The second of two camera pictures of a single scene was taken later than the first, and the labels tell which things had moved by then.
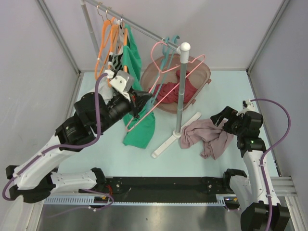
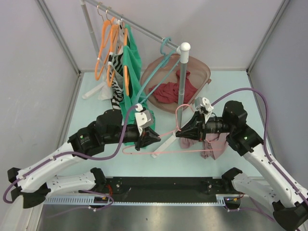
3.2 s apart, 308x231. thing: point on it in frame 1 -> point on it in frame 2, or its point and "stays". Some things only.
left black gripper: [138, 99] -> [149, 136]
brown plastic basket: [160, 78] stays
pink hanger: [149, 92] -> [178, 130]
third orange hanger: [125, 33] stays
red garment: [170, 92] stays
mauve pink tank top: [215, 141] stays
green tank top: [139, 128] stays
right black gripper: [228, 113] -> [195, 128]
